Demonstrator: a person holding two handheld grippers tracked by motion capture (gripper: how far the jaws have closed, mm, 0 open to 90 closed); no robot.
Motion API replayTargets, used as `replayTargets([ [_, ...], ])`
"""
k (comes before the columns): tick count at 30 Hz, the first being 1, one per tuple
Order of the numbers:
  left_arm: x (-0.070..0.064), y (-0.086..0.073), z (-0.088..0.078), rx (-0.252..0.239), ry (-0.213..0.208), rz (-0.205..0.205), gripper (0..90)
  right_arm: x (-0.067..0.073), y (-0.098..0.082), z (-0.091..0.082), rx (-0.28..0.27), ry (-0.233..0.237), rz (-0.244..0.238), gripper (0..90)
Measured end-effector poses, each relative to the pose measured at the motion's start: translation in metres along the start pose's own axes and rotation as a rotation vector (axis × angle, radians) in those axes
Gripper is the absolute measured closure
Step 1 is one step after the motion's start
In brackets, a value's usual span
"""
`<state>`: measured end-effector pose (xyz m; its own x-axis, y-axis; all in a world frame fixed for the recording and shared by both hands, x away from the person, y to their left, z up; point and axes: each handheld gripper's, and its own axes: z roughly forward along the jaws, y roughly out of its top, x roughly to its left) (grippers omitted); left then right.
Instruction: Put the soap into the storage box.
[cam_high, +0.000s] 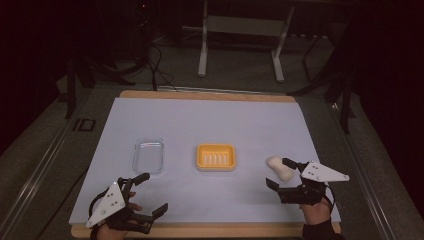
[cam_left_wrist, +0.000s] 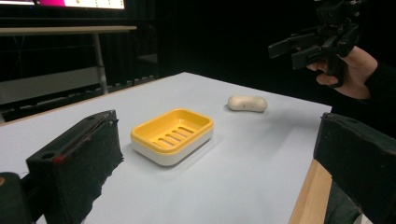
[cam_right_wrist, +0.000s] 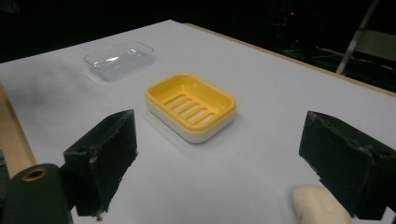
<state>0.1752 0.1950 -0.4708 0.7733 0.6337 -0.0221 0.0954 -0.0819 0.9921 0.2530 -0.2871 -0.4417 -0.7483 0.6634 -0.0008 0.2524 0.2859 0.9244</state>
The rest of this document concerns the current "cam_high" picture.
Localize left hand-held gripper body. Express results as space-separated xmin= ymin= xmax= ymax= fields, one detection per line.
xmin=85 ymin=177 xmax=154 ymax=235

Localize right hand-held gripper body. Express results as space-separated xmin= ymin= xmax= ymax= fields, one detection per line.
xmin=277 ymin=160 xmax=351 ymax=207

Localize white soap bar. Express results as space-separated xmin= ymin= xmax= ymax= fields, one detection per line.
xmin=266 ymin=155 xmax=295 ymax=182

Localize person's left hand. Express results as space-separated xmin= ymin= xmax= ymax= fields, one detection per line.
xmin=95 ymin=191 xmax=144 ymax=240

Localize person's right hand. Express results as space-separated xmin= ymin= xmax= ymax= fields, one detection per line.
xmin=299 ymin=197 xmax=334 ymax=228

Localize clear plastic tray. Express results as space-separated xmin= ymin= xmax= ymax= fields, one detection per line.
xmin=132 ymin=137 xmax=165 ymax=175

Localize orange soap dish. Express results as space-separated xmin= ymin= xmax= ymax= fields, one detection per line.
xmin=195 ymin=143 xmax=237 ymax=172

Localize black metal stand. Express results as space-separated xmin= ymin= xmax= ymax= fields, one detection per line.
xmin=64 ymin=56 xmax=136 ymax=120
xmin=288 ymin=33 xmax=357 ymax=135

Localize pale lilac table mat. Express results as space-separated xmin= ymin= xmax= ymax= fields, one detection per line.
xmin=68 ymin=97 xmax=342 ymax=226

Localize white metal stand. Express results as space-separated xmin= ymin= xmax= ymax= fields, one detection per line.
xmin=182 ymin=0 xmax=296 ymax=84

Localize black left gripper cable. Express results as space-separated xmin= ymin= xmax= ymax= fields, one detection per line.
xmin=87 ymin=189 xmax=112 ymax=216

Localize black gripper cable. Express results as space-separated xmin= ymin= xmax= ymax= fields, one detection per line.
xmin=87 ymin=189 xmax=112 ymax=216
xmin=323 ymin=184 xmax=336 ymax=212

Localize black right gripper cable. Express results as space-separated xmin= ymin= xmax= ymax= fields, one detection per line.
xmin=323 ymin=184 xmax=336 ymax=212

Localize grey metal floor rail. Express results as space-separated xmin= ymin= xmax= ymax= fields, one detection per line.
xmin=0 ymin=109 xmax=88 ymax=240
xmin=328 ymin=102 xmax=401 ymax=240

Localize black rectangular floor frame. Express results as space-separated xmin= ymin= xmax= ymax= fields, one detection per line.
xmin=72 ymin=117 xmax=97 ymax=132

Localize black floor cables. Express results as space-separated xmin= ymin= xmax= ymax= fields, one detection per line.
xmin=146 ymin=43 xmax=179 ymax=92

